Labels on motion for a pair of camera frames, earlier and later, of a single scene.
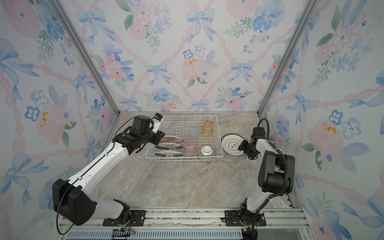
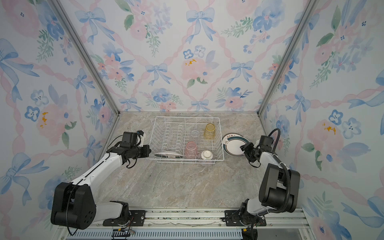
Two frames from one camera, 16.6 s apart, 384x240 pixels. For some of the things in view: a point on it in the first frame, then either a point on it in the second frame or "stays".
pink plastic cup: x=189 y=148 stays
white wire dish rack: x=188 y=138 stays
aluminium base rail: x=291 y=219 stays
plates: x=169 y=146 -> x=169 y=155
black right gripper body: x=245 y=146 stays
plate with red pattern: x=171 y=139 -> x=231 y=143
